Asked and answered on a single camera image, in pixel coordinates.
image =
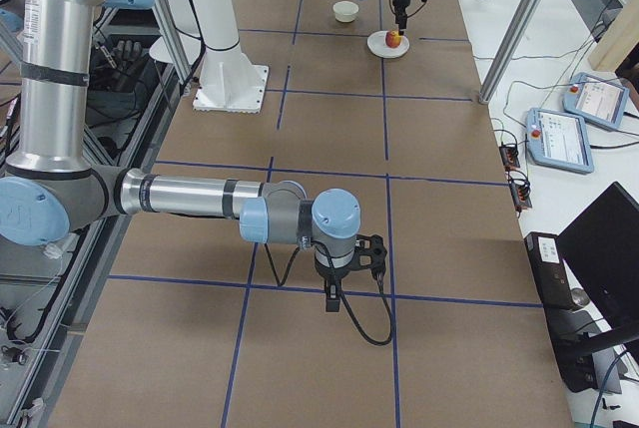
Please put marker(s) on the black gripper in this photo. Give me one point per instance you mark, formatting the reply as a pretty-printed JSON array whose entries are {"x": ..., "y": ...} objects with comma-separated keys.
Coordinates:
[
  {"x": 333, "y": 275},
  {"x": 400, "y": 1}
]

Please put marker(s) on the red yellow apple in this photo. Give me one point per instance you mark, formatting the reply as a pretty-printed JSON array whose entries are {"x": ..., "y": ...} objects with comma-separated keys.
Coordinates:
[{"x": 393, "y": 39}]

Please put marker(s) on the white round plate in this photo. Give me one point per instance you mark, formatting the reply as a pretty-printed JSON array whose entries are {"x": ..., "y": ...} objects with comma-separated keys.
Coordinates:
[{"x": 377, "y": 44}]

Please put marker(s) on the white small bowl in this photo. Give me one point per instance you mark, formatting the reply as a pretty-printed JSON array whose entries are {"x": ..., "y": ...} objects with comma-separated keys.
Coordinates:
[{"x": 345, "y": 11}]

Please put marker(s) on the orange black connector block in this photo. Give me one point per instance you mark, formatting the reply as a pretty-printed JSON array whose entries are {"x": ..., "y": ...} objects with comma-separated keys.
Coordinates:
[{"x": 510, "y": 156}]

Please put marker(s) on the near blue teach pendant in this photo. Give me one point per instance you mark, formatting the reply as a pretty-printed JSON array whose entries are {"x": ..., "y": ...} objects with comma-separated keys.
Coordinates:
[{"x": 558, "y": 140}]

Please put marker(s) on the blue teach pendant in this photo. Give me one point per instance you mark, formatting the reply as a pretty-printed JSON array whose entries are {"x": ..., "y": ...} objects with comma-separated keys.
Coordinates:
[
  {"x": 558, "y": 140},
  {"x": 599, "y": 101}
]

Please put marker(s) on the far blue teach pendant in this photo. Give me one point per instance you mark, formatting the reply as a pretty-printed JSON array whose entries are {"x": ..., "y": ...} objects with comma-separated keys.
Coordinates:
[{"x": 599, "y": 101}]

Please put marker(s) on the wooden board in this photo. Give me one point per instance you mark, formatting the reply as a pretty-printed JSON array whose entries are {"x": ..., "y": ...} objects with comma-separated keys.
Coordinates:
[{"x": 618, "y": 41}]

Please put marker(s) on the black box device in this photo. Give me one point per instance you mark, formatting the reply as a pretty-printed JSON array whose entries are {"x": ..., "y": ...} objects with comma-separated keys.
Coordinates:
[{"x": 548, "y": 268}]

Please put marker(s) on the black monitor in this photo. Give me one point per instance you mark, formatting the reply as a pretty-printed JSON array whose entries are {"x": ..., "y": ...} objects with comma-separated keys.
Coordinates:
[{"x": 601, "y": 248}]

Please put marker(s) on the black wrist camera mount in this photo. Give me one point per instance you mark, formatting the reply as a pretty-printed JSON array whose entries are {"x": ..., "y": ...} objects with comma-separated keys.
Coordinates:
[{"x": 369, "y": 254}]

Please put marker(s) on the aluminium frame post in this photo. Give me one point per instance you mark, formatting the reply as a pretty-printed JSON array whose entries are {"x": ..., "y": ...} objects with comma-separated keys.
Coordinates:
[{"x": 514, "y": 33}]

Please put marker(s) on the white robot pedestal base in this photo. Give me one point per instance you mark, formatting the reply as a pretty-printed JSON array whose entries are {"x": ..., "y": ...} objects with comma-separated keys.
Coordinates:
[{"x": 228, "y": 80}]

